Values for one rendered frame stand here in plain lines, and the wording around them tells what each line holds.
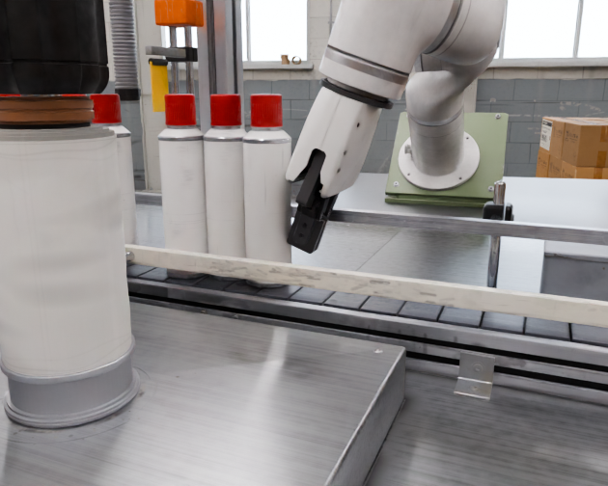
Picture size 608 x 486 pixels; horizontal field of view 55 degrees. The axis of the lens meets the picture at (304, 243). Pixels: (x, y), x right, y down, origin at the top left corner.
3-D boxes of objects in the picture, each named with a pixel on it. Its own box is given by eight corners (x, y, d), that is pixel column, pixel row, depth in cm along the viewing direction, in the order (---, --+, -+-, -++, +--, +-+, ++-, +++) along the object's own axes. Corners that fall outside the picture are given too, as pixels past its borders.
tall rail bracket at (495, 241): (468, 339, 62) (480, 187, 58) (476, 316, 69) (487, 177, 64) (500, 344, 61) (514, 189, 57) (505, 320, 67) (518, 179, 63)
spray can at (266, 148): (236, 284, 64) (231, 94, 59) (262, 272, 69) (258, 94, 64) (277, 291, 62) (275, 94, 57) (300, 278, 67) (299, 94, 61)
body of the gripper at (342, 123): (343, 69, 62) (309, 167, 66) (307, 66, 53) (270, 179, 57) (407, 94, 60) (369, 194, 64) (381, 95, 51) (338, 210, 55)
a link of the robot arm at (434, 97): (408, 86, 129) (398, -7, 109) (495, 80, 124) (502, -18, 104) (404, 127, 123) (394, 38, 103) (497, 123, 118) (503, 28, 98)
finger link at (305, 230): (307, 184, 61) (288, 241, 63) (295, 189, 58) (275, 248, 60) (334, 197, 60) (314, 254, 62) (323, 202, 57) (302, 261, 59)
